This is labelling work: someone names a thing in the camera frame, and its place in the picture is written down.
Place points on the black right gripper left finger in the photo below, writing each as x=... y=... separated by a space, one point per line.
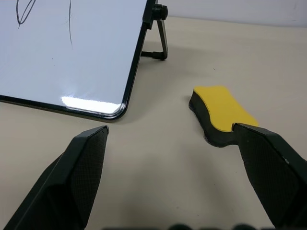
x=79 y=172

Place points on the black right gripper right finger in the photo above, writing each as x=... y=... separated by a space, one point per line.
x=268 y=172

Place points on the yellow and black eraser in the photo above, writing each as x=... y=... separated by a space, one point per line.
x=223 y=109

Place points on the black-framed whiteboard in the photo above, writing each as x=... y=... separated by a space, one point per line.
x=62 y=55

